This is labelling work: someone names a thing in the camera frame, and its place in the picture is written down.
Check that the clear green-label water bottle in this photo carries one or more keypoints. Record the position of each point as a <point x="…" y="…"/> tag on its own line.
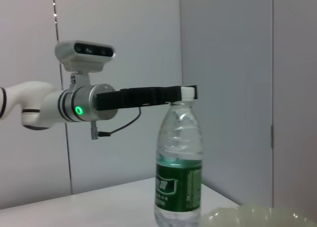
<point x="178" y="185"/>

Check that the black silver wrist camera housing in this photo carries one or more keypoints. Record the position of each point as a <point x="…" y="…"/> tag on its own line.
<point x="84" y="61"/>

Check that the pale green wavy fruit plate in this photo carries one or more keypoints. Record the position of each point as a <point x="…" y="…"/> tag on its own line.
<point x="247" y="215"/>

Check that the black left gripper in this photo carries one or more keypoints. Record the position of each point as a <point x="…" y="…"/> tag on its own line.
<point x="119" y="99"/>

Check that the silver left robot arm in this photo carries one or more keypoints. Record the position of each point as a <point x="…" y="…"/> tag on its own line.
<point x="49" y="101"/>

